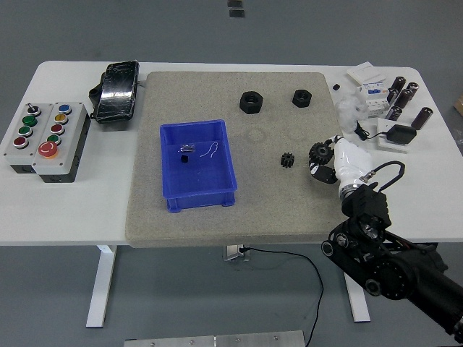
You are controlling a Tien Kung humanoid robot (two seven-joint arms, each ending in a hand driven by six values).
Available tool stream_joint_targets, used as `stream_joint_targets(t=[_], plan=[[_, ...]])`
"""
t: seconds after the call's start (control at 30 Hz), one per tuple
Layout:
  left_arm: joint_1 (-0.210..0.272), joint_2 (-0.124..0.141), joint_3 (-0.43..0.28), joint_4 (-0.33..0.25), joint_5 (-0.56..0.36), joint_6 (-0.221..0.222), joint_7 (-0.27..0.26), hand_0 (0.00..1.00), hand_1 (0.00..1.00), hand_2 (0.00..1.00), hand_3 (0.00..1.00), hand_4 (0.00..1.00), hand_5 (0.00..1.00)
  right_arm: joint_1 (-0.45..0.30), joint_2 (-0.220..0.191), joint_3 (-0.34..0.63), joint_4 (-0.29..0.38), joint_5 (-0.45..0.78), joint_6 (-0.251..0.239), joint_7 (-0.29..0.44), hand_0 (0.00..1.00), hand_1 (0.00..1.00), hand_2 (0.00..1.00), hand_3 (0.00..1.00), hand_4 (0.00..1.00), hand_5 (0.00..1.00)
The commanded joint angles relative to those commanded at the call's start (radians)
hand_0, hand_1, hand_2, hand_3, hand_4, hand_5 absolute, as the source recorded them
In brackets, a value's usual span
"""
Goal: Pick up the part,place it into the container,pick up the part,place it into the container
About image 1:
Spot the blue plastic box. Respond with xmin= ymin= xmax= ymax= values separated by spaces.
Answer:
xmin=159 ymin=119 xmax=239 ymax=215

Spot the large black hex nut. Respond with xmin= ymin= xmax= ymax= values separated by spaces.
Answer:
xmin=239 ymin=90 xmax=264 ymax=115

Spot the white square plate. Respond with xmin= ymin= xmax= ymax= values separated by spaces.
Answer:
xmin=375 ymin=117 xmax=417 ymax=155

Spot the black wrapped foot pedal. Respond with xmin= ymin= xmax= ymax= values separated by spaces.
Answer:
xmin=88 ymin=60 xmax=140 ymax=126

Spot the silver table control box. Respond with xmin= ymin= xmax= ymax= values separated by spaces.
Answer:
xmin=222 ymin=244 xmax=251 ymax=262

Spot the grey metal plate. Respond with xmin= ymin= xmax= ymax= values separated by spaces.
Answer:
xmin=123 ymin=330 xmax=306 ymax=347

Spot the black power adapter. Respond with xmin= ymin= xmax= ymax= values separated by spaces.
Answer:
xmin=384 ymin=124 xmax=418 ymax=146

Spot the black adapter cord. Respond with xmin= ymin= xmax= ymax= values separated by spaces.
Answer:
xmin=354 ymin=120 xmax=388 ymax=142

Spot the white table leg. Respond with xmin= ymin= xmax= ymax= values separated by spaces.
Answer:
xmin=342 ymin=271 xmax=372 ymax=323
xmin=85 ymin=244 xmax=118 ymax=328

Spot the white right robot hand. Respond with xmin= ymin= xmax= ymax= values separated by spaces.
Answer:
xmin=308 ymin=134 xmax=374 ymax=190

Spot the white circuit breaker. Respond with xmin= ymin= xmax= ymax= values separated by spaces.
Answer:
xmin=359 ymin=80 xmax=391 ymax=119

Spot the crumpled clear plastic bag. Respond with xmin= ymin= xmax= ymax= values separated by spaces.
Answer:
xmin=334 ymin=89 xmax=368 ymax=134

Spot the grey emergency-stop button box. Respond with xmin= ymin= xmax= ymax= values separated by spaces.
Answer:
xmin=31 ymin=101 xmax=91 ymax=184

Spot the thin white wire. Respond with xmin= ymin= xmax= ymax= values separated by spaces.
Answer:
xmin=199 ymin=142 xmax=220 ymax=159

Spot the black power cable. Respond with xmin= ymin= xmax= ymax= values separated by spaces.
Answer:
xmin=239 ymin=247 xmax=325 ymax=345

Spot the white wall switch panel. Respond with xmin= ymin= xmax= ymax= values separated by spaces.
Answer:
xmin=346 ymin=61 xmax=387 ymax=86

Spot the grey selector-switch button box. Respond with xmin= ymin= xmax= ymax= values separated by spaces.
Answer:
xmin=2 ymin=102 xmax=55 ymax=175

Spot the grey-brown foam mat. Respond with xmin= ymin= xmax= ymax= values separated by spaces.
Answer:
xmin=124 ymin=71 xmax=348 ymax=249

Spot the large black gear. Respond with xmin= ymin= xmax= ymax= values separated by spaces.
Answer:
xmin=308 ymin=141 xmax=331 ymax=164

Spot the small black hex nut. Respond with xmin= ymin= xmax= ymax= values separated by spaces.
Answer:
xmin=292 ymin=88 xmax=313 ymax=108

